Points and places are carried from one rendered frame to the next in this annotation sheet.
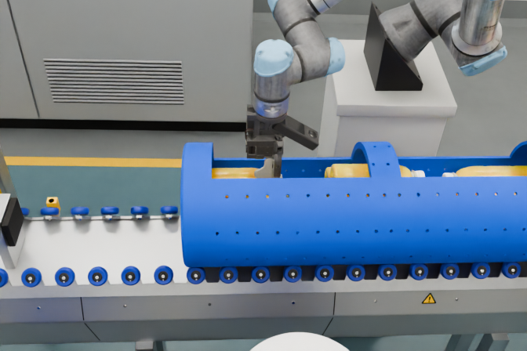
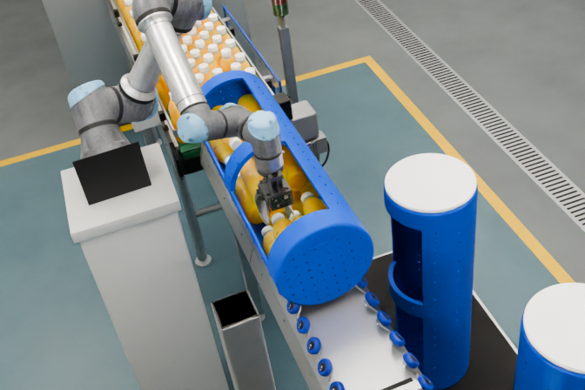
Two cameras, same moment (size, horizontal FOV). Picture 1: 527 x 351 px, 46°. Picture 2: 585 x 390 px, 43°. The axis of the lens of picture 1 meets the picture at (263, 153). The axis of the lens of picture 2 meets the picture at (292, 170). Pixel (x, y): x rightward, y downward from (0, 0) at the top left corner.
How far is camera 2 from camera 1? 2.03 m
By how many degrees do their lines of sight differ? 72
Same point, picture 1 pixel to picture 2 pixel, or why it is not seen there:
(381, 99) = (162, 179)
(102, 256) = (369, 360)
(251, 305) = not seen: hidden behind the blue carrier
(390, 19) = (110, 142)
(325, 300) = not seen: hidden behind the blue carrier
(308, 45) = (240, 112)
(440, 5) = (107, 104)
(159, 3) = not seen: outside the picture
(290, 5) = (210, 115)
